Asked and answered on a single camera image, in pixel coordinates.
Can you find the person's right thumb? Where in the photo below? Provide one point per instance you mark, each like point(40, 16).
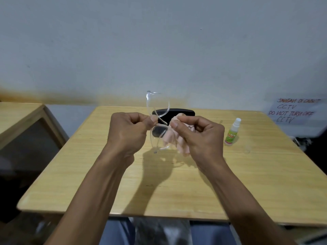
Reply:
point(178, 130)

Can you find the person's right forearm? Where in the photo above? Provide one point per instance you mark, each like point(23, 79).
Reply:
point(242, 204)

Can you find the pink cleaning cloth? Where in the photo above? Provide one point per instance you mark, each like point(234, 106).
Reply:
point(170, 139)

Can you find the clear frame eyeglasses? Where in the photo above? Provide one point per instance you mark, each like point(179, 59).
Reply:
point(159, 131)

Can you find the person's right hand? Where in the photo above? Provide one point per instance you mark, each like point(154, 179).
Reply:
point(204, 142)

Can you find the white handwritten paper sign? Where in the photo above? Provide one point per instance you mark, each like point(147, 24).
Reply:
point(293, 112)

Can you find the person's left hand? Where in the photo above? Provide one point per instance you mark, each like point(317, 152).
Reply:
point(122, 135)

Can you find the wooden side desk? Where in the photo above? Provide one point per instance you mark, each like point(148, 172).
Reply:
point(23, 117)

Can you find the black eyeglasses case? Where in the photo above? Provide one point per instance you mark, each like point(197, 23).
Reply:
point(176, 113)

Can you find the person's left thumb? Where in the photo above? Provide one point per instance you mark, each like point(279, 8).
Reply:
point(148, 125)

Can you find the person's blue trousers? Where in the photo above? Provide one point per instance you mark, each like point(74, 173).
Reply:
point(204, 233)

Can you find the person's left forearm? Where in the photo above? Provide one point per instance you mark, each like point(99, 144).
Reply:
point(94, 199)

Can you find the black device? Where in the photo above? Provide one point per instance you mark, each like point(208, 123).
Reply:
point(319, 153)

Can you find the small green label spray bottle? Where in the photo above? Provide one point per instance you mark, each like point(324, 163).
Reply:
point(232, 135)

